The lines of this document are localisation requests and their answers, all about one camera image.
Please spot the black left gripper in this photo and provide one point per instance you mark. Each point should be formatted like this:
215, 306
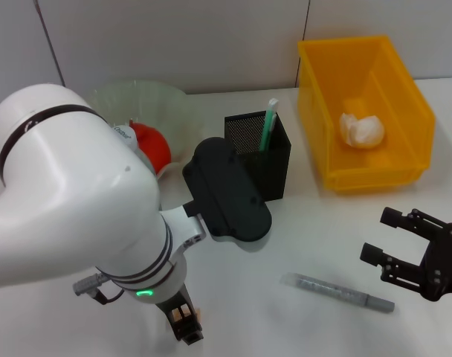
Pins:
175, 303

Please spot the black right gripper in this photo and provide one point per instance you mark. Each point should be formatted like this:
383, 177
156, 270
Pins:
445, 267

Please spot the white paper ball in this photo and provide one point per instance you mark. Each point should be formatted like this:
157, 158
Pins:
363, 130

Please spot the mint green pen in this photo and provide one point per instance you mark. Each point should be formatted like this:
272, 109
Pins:
268, 126

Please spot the red-orange toy orange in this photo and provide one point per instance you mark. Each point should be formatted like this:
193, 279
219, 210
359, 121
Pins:
155, 145

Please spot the clear green-label water bottle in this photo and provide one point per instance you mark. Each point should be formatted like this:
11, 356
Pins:
125, 134

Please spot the grey marker pen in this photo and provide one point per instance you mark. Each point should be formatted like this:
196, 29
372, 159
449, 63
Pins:
341, 292

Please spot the black mesh pen holder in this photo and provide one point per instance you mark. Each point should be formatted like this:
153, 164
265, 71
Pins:
274, 175

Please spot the pale green glass fruit plate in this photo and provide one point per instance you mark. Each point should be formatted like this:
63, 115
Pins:
155, 104

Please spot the yellow plastic bin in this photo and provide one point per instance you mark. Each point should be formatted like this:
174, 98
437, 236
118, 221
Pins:
397, 160

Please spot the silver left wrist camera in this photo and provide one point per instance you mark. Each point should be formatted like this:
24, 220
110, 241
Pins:
226, 193

